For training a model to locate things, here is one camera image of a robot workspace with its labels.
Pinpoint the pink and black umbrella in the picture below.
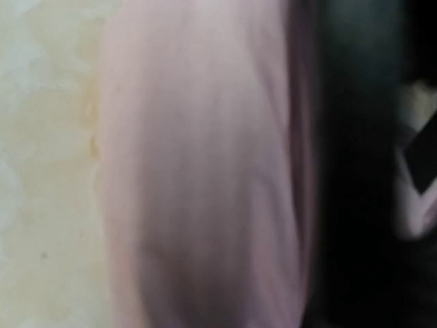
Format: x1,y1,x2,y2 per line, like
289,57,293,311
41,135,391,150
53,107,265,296
98,1,436,327

